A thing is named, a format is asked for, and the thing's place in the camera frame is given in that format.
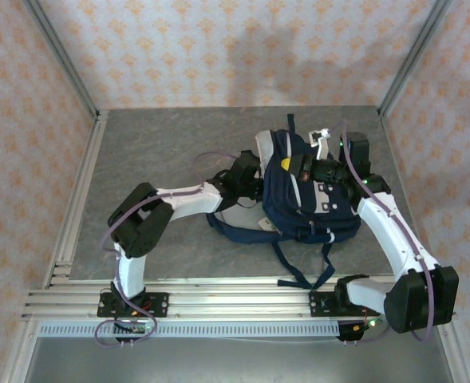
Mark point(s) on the aluminium mounting rail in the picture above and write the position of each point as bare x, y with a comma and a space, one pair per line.
238, 303

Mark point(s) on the navy blue student backpack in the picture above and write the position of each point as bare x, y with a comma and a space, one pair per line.
286, 207

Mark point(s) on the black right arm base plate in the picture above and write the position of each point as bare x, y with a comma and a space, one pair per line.
318, 303

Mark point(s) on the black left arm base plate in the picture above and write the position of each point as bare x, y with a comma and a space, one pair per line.
159, 305

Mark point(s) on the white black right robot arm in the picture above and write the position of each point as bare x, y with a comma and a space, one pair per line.
394, 235

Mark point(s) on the aluminium table side rail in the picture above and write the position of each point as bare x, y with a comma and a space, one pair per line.
87, 167

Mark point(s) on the small circuit board with LED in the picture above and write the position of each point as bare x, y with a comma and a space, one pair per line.
356, 329
137, 329

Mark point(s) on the aluminium frame post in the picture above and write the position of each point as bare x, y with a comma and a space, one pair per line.
414, 56
63, 60

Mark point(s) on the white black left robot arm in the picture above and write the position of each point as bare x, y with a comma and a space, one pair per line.
194, 199

